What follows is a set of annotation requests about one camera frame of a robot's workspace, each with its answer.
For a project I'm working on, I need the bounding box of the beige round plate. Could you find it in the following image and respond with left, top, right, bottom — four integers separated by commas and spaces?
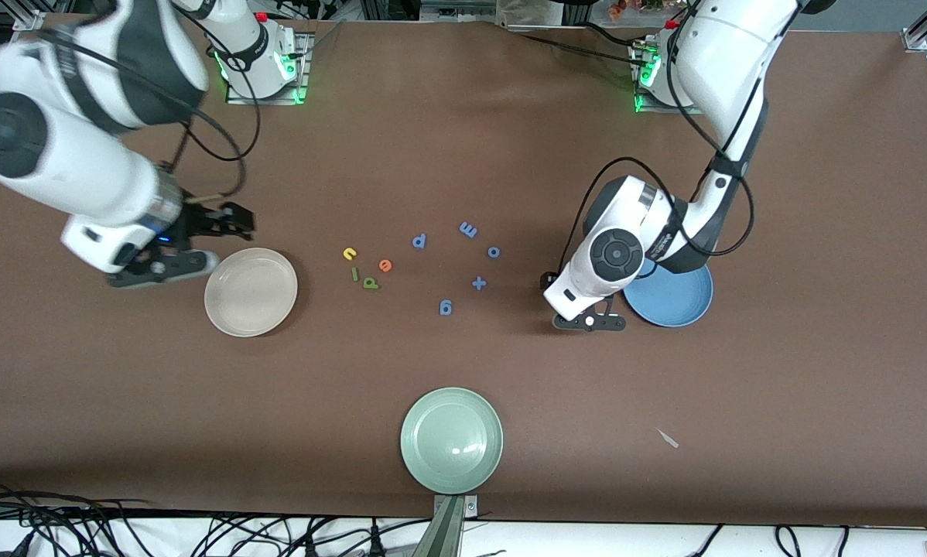
204, 248, 299, 338

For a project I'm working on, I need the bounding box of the blue round plate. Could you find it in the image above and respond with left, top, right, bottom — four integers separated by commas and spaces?
622, 259, 714, 328

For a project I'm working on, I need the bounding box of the brown table cover sheet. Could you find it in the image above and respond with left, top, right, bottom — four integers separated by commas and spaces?
0, 12, 927, 531

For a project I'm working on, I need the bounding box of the green round plate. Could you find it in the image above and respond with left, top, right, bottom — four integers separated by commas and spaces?
400, 388, 505, 495

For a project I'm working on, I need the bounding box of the person in beige clothing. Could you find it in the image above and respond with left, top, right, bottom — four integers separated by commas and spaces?
497, 0, 566, 30

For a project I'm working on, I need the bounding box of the orange patterned object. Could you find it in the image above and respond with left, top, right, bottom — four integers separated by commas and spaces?
607, 0, 665, 20

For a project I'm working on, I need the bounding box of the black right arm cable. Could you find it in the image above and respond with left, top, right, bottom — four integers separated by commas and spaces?
46, 23, 263, 203

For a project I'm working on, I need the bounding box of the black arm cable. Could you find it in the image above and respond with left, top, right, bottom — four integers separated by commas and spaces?
560, 23, 756, 273
46, 23, 263, 203

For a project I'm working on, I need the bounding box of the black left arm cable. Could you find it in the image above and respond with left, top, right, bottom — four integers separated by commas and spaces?
560, 23, 756, 273

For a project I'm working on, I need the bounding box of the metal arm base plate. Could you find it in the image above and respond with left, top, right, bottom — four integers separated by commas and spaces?
226, 31, 310, 105
632, 39, 716, 115

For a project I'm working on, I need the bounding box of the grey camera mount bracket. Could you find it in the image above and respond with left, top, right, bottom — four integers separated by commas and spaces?
413, 495, 480, 557

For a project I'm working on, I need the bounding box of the grey metal frame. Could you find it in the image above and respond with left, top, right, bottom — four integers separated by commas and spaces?
419, 0, 503, 22

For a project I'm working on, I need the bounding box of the black cable tangle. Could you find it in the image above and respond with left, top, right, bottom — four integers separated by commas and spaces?
197, 512, 406, 557
0, 476, 159, 557

